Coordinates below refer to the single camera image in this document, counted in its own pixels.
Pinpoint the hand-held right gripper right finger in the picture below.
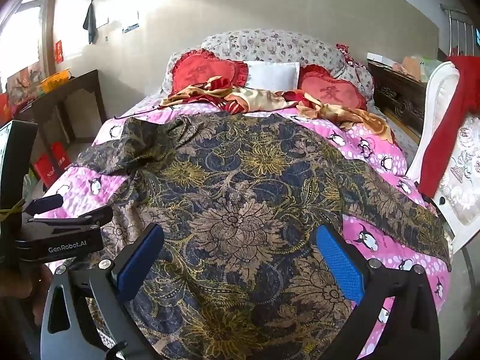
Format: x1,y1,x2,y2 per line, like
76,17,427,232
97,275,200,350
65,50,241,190
315,225,441,360

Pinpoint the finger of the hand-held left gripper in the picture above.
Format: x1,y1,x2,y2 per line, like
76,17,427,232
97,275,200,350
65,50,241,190
33,205,114,233
23,194,64,215

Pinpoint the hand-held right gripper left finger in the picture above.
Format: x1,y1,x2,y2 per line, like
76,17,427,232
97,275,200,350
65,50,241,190
39,223,166,360

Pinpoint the dark floral patterned garment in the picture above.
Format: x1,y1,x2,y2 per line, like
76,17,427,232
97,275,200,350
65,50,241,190
69,112,452,360

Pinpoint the person's left hand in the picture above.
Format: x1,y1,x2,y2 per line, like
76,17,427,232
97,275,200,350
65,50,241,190
0,260,54,325

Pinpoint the red paper bag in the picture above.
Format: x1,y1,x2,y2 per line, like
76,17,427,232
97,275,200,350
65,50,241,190
34,155,61,190
50,142,72,169

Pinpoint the yellow basket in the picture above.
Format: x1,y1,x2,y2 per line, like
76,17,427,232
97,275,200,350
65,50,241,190
39,68,72,92

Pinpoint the dark wooden desk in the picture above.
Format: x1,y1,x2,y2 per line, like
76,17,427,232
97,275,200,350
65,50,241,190
17,69,109,192

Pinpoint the pink penguin blanket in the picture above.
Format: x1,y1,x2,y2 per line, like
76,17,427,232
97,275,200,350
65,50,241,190
35,95,452,349

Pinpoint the window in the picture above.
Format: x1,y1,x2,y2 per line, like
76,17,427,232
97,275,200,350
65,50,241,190
0,0,51,96

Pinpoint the floral chair cushion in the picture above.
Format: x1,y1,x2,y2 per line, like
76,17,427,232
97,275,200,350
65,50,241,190
437,116,480,226

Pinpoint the grey hanging cloth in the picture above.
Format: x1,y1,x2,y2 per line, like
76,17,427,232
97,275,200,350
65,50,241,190
83,2,99,44

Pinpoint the red heart pillow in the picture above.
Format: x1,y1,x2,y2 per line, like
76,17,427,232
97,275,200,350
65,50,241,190
169,49,250,98
298,64,368,111

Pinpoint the gold and red satin cloth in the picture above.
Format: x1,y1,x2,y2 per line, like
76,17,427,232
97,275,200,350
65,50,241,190
159,76,396,145

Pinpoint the red garment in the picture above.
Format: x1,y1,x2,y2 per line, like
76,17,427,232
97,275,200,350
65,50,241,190
418,55,480,199

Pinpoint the carved dark wooden cabinet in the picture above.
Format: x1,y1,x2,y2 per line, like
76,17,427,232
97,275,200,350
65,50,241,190
367,60,443,136

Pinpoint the white chair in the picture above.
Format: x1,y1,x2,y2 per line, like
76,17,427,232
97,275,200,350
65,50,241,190
407,61,480,254

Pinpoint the white pillow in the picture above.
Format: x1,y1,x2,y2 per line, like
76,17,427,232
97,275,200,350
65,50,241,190
244,60,301,91

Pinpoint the peach plastic bag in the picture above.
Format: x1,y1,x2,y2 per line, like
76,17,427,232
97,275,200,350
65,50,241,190
392,56,422,80

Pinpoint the white flat box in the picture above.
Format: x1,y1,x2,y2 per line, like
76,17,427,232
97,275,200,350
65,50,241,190
367,52,398,65

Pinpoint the green packet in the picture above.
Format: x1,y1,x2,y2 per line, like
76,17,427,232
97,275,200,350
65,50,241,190
420,60,444,82

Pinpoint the floral print bedding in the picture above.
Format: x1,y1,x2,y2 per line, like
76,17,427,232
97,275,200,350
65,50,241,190
161,29,376,106

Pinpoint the metal railing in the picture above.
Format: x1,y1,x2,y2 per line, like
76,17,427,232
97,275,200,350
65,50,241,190
439,4,480,61

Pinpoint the wall calendar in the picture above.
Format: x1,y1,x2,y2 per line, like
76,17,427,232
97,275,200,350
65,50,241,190
122,0,140,34

